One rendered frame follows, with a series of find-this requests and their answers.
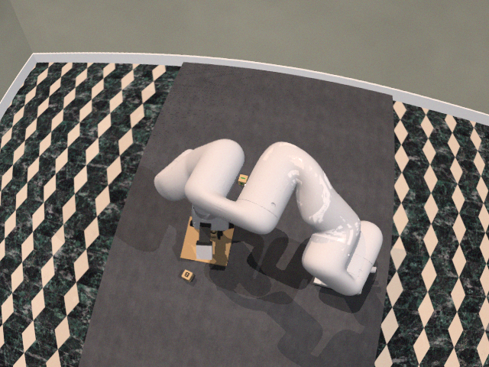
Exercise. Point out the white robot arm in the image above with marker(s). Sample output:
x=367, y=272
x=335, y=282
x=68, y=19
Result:
x=211, y=171

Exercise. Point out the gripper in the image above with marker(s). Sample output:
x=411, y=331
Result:
x=218, y=225

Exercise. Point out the orange flat mat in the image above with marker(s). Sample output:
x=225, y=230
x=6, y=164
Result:
x=220, y=247

